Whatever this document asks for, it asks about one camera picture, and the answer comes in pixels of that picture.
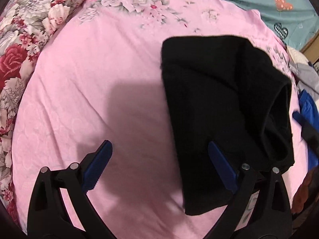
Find black pants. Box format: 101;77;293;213
161;36;295;216

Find pink floral blanket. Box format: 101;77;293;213
11;0;310;239

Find blue garment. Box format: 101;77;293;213
292;90;318;170

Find grey sweatpants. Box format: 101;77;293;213
289;63;318;100

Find cream white garment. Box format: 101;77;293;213
287;46;309;65

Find red floral pillow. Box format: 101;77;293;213
1;0;84;224

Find teal heart-print bedsheet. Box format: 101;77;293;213
226;0;318;50

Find wooden bed frame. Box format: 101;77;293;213
301;31;319;64

